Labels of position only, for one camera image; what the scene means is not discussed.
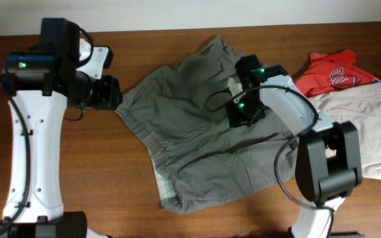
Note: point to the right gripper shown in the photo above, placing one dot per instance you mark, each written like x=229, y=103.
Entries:
x=236, y=119

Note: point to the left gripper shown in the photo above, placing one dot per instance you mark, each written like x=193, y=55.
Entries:
x=112, y=92

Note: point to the grey-green shorts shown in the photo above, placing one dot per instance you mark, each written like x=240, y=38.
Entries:
x=199, y=160

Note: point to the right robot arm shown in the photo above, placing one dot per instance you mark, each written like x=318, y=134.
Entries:
x=328, y=164

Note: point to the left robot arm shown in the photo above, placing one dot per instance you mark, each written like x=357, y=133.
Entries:
x=64, y=69

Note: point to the red t-shirt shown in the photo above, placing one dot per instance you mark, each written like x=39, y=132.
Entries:
x=332, y=72

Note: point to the beige shorts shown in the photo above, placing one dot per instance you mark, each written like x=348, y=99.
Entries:
x=361, y=106

